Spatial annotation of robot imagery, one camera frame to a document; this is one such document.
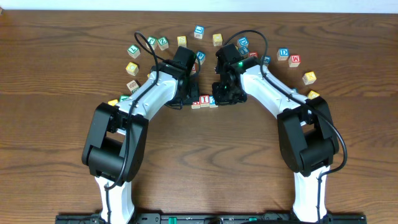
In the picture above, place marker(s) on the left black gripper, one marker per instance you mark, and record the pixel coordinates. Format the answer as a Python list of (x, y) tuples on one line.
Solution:
[(195, 85)]

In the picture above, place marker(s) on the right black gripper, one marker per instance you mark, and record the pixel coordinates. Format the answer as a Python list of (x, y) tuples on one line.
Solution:
[(220, 99)]

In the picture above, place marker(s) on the red A block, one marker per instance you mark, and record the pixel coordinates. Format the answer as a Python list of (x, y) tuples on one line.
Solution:
[(196, 105)]

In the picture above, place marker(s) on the red I block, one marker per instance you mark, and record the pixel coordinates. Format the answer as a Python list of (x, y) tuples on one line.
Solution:
[(204, 101)]

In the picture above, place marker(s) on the blue 2 block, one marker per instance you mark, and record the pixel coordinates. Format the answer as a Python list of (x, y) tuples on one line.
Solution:
[(212, 102)]

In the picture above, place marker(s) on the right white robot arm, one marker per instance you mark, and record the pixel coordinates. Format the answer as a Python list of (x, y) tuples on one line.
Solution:
[(307, 140)]

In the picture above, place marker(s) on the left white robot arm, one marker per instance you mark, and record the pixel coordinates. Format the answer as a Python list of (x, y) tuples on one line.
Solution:
[(116, 140)]

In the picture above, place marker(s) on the red E block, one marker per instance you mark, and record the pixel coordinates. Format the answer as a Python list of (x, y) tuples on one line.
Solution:
[(194, 69)]

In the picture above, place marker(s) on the blue P block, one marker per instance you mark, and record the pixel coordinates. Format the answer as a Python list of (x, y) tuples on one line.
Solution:
[(201, 56)]

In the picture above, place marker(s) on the red U block centre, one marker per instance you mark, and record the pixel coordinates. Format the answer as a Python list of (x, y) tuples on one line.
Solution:
[(253, 54)]

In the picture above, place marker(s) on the blue 5 block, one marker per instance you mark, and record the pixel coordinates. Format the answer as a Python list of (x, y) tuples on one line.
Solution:
[(267, 60)]

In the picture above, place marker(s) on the yellow S block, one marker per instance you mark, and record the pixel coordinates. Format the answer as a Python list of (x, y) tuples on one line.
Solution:
[(182, 41)]

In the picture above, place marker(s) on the blue D block centre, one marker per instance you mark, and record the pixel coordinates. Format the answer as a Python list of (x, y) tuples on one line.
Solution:
[(242, 42)]

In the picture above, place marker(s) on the blue d block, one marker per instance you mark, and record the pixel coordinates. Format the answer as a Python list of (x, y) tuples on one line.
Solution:
[(242, 42), (282, 54)]

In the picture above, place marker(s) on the yellow O block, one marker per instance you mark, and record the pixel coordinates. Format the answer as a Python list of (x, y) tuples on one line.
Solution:
[(217, 40)]

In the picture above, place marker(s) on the pineapple picture block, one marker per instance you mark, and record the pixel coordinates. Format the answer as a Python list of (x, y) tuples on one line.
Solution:
[(133, 86)]

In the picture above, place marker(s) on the green Z block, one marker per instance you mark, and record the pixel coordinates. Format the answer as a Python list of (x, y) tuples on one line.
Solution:
[(163, 43)]

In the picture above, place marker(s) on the yellow c block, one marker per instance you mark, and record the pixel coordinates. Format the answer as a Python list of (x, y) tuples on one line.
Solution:
[(312, 95), (132, 68)]

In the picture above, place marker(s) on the blue L block top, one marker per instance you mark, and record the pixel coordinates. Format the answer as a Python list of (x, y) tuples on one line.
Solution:
[(199, 32)]

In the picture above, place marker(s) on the green V block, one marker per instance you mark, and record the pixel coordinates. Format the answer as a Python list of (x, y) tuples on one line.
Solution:
[(123, 97)]

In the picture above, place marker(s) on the blue D block right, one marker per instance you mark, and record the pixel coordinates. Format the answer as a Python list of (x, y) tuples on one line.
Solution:
[(282, 54)]

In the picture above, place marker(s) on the green L block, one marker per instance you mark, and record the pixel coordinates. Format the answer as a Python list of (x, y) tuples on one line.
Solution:
[(134, 51)]

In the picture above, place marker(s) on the red M block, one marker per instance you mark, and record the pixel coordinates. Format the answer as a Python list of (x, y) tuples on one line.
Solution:
[(294, 61)]

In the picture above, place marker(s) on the yellow K block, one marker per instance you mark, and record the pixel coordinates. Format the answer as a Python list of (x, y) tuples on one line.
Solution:
[(113, 102)]

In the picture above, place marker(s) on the yellow block right upper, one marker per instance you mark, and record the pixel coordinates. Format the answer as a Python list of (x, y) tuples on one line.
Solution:
[(309, 78)]

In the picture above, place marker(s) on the yellow C block right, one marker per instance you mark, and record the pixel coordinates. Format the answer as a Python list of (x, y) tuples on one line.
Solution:
[(312, 95)]

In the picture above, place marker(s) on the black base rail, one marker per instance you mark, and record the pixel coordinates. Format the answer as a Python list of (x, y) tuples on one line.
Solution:
[(156, 218)]

